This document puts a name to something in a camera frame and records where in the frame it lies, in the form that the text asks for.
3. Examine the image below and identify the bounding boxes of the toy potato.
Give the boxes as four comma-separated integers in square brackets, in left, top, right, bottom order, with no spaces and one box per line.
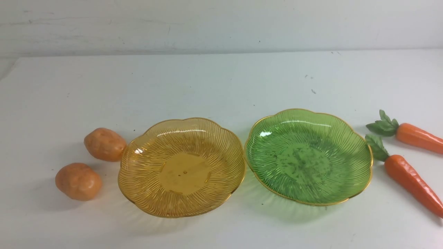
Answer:
[84,128,127,162]
[54,163,102,201]

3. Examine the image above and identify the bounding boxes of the toy carrot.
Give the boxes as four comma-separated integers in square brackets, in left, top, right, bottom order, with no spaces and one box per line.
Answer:
[365,109,443,155]
[364,134,443,218]

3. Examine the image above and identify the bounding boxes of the amber ribbed plastic plate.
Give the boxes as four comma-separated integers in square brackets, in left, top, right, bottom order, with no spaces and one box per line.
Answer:
[118,118,246,219]

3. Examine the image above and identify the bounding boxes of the green ribbed plastic plate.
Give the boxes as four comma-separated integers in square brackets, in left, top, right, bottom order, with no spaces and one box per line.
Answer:
[244,109,374,206]

